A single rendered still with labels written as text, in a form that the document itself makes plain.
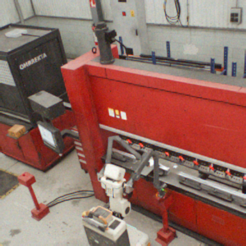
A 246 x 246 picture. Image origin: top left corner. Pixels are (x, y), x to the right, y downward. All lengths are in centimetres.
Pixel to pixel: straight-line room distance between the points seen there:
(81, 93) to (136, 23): 471
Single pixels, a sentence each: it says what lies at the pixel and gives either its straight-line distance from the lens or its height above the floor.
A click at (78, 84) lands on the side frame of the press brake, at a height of 210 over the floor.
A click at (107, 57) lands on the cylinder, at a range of 450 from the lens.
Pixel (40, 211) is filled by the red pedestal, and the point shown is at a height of 12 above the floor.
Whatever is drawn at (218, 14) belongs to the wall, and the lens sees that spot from 841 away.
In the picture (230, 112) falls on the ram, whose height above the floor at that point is 205.
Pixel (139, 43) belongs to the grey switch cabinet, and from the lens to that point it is 929.
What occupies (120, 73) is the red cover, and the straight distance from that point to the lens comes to 429.
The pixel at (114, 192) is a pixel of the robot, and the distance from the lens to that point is 426.
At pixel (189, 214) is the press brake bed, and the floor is 45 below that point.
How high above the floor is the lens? 394
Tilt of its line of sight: 35 degrees down
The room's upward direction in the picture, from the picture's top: 10 degrees counter-clockwise
